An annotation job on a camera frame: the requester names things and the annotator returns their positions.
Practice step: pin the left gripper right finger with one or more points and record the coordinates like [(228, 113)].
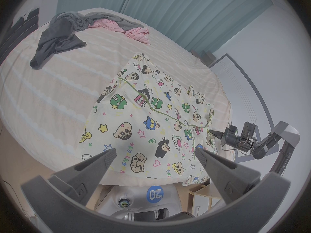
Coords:
[(228, 178)]

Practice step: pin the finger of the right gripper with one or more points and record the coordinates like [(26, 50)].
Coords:
[(219, 135)]

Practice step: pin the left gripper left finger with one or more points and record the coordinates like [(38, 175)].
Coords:
[(85, 178)]

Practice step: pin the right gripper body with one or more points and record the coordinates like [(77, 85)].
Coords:
[(232, 139)]

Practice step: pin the white printed pyjama top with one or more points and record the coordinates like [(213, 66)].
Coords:
[(145, 120)]

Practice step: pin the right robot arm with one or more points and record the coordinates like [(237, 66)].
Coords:
[(284, 132)]

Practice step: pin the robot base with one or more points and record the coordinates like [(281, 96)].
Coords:
[(136, 195)]

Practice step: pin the pale wooden cabinet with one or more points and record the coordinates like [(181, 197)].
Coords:
[(201, 198)]

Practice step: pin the grey bedside table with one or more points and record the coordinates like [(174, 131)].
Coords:
[(206, 56)]

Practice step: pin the bed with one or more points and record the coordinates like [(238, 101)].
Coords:
[(60, 86)]

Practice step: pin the pink garment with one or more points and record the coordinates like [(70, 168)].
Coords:
[(136, 34)]

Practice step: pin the dark grey garment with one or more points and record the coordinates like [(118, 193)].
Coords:
[(51, 40)]

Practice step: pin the black furniture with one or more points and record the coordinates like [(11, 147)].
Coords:
[(21, 30)]

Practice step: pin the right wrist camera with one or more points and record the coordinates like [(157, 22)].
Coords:
[(233, 129)]

